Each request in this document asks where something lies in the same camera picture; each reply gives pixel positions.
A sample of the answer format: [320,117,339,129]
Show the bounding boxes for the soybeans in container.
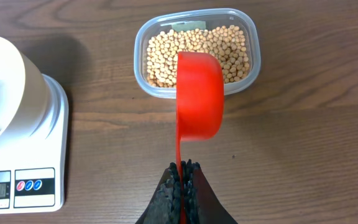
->
[146,25,250,88]

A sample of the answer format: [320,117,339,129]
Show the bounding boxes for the red measuring scoop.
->
[175,51,225,224]

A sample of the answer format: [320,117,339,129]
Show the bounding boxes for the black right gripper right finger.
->
[183,159,237,224]

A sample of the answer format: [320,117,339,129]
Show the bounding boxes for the cream bowl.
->
[0,37,50,145]

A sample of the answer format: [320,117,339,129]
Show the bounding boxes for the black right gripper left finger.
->
[136,162,181,224]

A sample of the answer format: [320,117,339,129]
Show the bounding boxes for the white digital kitchen scale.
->
[0,76,69,214]

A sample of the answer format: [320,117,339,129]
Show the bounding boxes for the clear plastic container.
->
[134,8,262,99]

